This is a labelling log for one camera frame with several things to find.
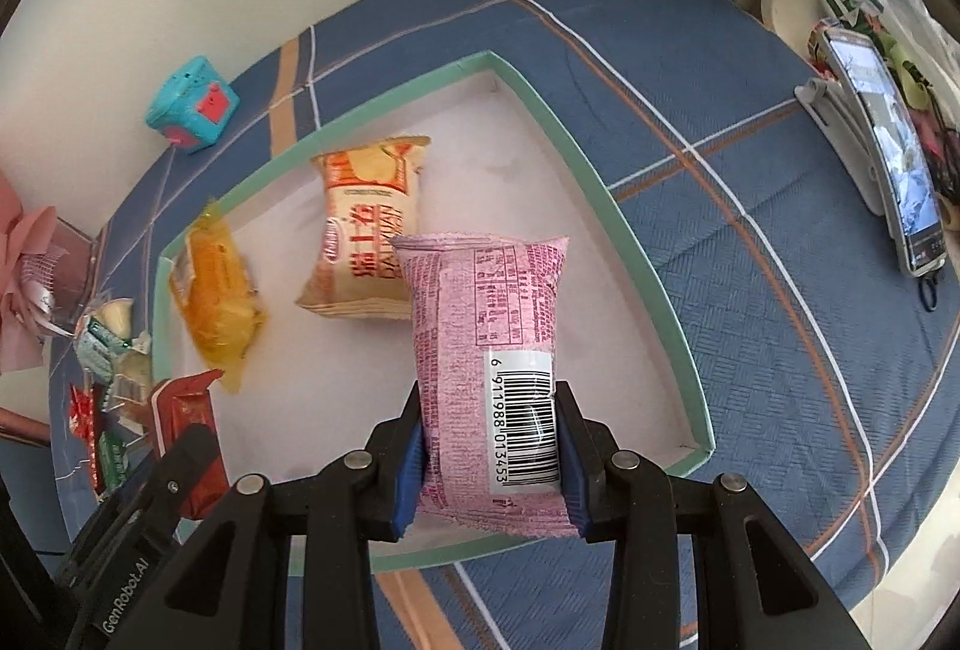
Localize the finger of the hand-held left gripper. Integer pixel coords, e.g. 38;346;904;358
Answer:
142;423;220;531

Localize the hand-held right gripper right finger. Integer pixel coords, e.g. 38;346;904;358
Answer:
553;380;863;650

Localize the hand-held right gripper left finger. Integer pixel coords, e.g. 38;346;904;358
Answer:
161;380;428;650

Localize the long red snack packet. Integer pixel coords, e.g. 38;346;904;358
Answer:
148;371;230;522

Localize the dark green snack packet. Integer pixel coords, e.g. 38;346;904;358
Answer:
96;432;140;493

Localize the clear green-edged biscuit packet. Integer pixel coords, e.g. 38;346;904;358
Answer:
105;335;155;411

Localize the round red snack packet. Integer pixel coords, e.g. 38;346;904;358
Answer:
69;382;106;452

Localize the yellow snack packet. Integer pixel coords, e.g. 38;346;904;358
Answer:
169;198;269;394

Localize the pink snack packet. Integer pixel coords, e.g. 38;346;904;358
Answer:
391;232;582;538

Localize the green-rimmed white cardboard box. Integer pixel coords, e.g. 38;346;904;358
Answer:
150;49;713;572

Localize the white jelly cup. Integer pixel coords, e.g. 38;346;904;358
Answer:
88;297;136;332

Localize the clear plastic box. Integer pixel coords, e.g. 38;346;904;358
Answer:
45;219;102;314

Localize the cream orange snack packet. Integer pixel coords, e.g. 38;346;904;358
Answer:
295;134;432;321

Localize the pink flower bouquet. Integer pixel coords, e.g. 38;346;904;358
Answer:
0;174;76;377

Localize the teal toy cube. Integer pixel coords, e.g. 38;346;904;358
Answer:
145;55;241;155

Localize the blue plaid bedsheet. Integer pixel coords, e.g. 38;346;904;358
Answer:
45;0;960;650

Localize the white phone stand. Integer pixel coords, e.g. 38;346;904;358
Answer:
795;76;890;216

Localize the smartphone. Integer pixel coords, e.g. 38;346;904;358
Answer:
821;24;944;280

